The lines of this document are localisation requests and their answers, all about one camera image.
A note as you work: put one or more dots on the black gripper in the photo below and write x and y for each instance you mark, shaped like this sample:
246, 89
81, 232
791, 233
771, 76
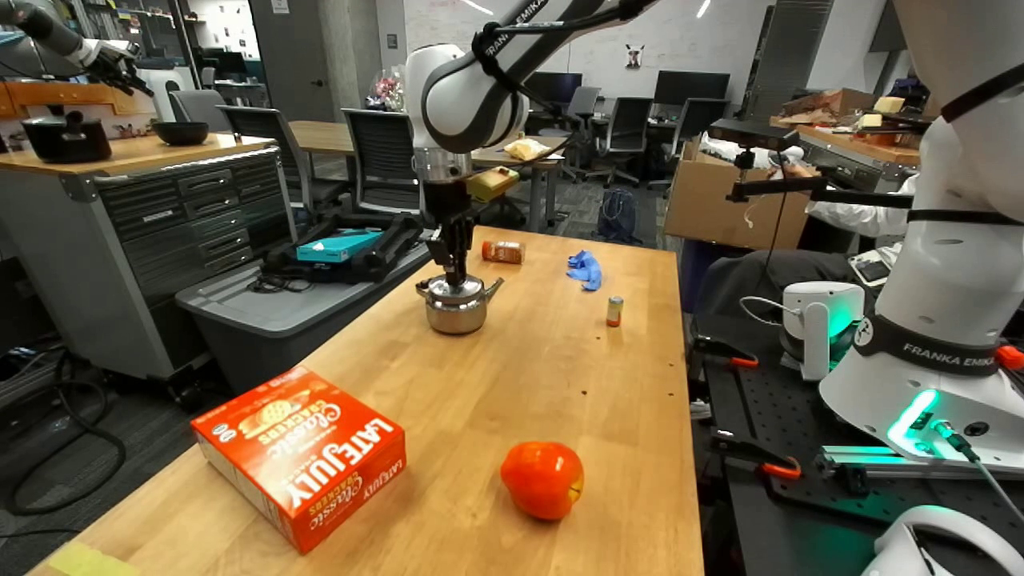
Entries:
449, 225

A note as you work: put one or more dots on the silver kettle lid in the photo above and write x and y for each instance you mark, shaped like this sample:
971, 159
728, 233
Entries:
444, 290

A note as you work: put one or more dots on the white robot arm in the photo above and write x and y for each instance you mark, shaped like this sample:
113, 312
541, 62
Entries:
465, 98

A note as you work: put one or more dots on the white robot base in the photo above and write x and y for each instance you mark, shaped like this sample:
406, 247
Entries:
921, 369

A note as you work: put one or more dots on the silver metal kettle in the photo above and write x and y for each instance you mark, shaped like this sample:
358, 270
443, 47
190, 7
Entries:
454, 309

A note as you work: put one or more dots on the brown sauce bottle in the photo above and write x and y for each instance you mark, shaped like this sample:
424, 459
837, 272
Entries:
503, 250

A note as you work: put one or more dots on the teal black tool bag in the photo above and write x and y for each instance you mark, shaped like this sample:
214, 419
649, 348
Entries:
336, 256

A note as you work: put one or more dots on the blue rubber glove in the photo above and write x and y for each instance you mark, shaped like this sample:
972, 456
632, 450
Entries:
587, 270

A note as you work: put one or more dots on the grey office chair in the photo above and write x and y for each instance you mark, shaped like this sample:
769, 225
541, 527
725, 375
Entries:
385, 161

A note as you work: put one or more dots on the small spice jar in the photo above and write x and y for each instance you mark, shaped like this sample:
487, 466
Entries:
616, 312

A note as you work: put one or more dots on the red plastic apple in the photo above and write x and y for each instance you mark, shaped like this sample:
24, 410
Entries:
541, 479

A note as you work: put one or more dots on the orange cracker box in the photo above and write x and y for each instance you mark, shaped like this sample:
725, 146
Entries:
302, 451

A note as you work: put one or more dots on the black bowl on cabinet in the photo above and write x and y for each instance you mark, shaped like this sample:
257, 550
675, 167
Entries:
179, 132

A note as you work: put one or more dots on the grey drawer cabinet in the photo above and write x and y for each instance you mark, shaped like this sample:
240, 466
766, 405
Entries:
109, 245

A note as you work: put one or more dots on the orange handled clamp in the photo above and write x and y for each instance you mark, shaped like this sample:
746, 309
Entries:
766, 459

